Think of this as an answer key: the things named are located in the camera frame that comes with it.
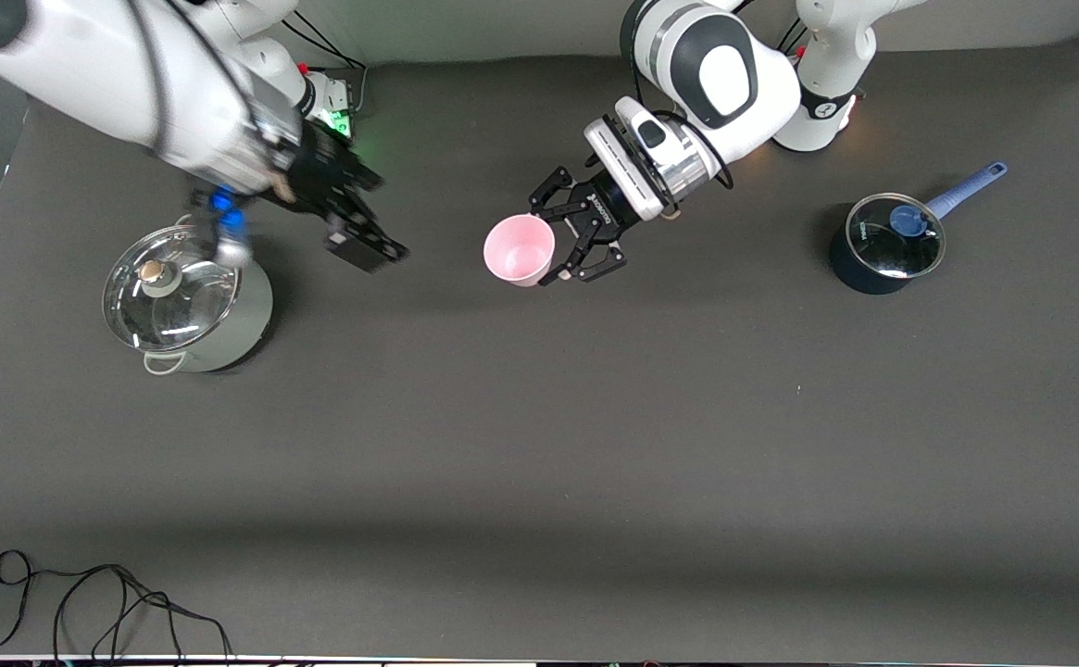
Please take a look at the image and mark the pink plastic cup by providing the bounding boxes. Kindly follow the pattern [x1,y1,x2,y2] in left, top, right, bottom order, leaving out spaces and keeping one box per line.
[483,214,557,288]

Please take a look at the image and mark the glass lid with brown knob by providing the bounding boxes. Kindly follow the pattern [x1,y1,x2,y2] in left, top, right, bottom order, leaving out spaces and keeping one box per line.
[102,225,242,353]

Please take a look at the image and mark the dark blue saucepan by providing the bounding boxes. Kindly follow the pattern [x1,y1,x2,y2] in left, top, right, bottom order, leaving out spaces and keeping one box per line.
[829,161,1010,296]

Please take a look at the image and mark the glass lid with blue knob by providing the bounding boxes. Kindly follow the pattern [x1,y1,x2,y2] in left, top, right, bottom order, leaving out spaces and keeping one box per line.
[846,193,947,280]

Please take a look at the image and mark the black right arm base cables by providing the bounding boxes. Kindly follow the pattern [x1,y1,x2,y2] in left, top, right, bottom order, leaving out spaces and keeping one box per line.
[282,14,370,120]

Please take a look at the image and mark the grey-green two-handled pot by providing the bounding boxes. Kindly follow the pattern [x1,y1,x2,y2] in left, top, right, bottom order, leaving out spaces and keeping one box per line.
[102,212,274,375]

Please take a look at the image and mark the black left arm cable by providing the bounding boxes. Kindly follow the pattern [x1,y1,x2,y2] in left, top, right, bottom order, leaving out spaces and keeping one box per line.
[619,0,736,192]

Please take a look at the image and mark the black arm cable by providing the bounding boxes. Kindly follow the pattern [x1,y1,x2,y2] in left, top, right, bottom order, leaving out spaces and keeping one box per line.
[125,0,267,160]
[619,0,736,192]

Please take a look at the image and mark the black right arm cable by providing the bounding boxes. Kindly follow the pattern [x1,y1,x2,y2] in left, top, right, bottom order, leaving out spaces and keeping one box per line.
[125,0,267,160]

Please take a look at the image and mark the thin black cable on table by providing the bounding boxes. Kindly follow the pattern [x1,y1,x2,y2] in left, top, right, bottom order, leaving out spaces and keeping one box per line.
[0,549,235,664]

